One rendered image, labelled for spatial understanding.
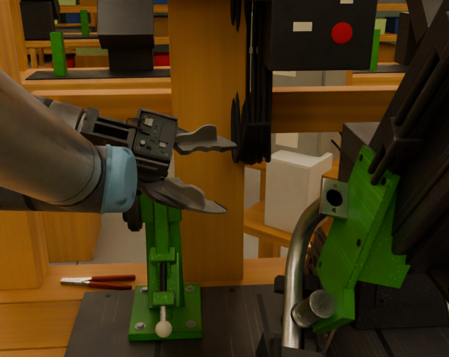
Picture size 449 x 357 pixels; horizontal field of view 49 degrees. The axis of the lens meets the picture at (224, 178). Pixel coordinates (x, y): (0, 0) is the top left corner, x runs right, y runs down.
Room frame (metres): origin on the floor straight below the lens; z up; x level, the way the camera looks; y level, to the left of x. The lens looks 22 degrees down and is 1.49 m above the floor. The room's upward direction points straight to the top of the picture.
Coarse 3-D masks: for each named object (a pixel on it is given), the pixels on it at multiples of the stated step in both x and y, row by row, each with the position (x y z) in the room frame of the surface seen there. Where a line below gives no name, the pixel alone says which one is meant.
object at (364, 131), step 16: (352, 128) 0.87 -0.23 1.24; (368, 128) 0.87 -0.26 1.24; (352, 144) 0.84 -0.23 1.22; (352, 160) 0.83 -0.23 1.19; (368, 288) 0.73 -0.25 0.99; (384, 288) 0.73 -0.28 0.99; (400, 288) 0.73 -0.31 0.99; (416, 288) 0.74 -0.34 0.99; (432, 288) 0.74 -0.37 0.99; (368, 304) 0.73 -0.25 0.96; (384, 304) 0.73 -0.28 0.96; (400, 304) 0.73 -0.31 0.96; (416, 304) 0.74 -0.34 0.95; (432, 304) 0.74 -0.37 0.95; (368, 320) 0.73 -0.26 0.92; (384, 320) 0.74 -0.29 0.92; (400, 320) 0.74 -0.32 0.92; (416, 320) 0.74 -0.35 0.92; (432, 320) 0.74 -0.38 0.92
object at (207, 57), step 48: (0, 0) 0.93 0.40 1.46; (192, 0) 0.92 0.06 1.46; (0, 48) 0.90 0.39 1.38; (192, 48) 0.92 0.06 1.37; (240, 48) 0.92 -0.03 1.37; (192, 96) 0.92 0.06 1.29; (240, 96) 0.92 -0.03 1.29; (240, 192) 0.92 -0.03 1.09; (0, 240) 0.89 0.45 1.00; (192, 240) 0.92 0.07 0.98; (240, 240) 0.92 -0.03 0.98; (0, 288) 0.89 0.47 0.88
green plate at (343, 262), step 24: (360, 168) 0.65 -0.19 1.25; (360, 192) 0.62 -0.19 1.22; (384, 192) 0.56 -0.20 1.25; (360, 216) 0.59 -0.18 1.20; (384, 216) 0.56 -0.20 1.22; (336, 240) 0.63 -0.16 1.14; (360, 240) 0.57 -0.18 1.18; (384, 240) 0.57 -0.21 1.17; (336, 264) 0.61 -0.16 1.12; (360, 264) 0.56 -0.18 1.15; (384, 264) 0.57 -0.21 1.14; (336, 288) 0.58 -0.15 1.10
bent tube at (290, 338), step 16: (320, 192) 0.65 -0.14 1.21; (336, 192) 0.66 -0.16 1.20; (320, 208) 0.63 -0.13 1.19; (336, 208) 0.63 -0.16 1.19; (304, 224) 0.70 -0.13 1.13; (304, 240) 0.70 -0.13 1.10; (288, 256) 0.70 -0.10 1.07; (304, 256) 0.70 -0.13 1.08; (288, 272) 0.68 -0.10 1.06; (288, 288) 0.66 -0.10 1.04; (288, 304) 0.64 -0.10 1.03; (288, 320) 0.62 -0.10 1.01; (288, 336) 0.60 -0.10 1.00
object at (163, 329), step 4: (160, 308) 0.70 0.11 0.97; (164, 308) 0.70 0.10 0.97; (160, 312) 0.70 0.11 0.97; (164, 312) 0.70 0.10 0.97; (160, 316) 0.69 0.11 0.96; (164, 316) 0.69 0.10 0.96; (160, 320) 0.69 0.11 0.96; (164, 320) 0.69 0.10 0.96; (160, 324) 0.68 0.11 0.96; (164, 324) 0.68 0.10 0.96; (168, 324) 0.68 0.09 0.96; (156, 328) 0.68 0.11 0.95; (160, 328) 0.67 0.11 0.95; (164, 328) 0.67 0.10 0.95; (168, 328) 0.67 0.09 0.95; (156, 332) 0.68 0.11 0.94; (160, 332) 0.67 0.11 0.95; (164, 332) 0.67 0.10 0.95; (168, 332) 0.67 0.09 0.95; (160, 336) 0.67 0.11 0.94; (164, 336) 0.67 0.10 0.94
